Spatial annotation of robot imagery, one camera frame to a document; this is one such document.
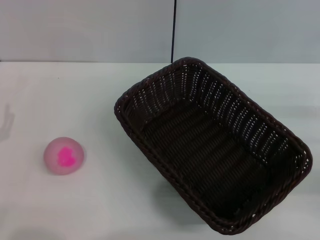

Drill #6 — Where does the black woven plastic basket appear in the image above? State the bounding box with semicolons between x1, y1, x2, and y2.
114;56;314;236

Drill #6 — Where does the pink ball with magenta blotch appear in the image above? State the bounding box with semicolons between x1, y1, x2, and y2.
43;136;88;176

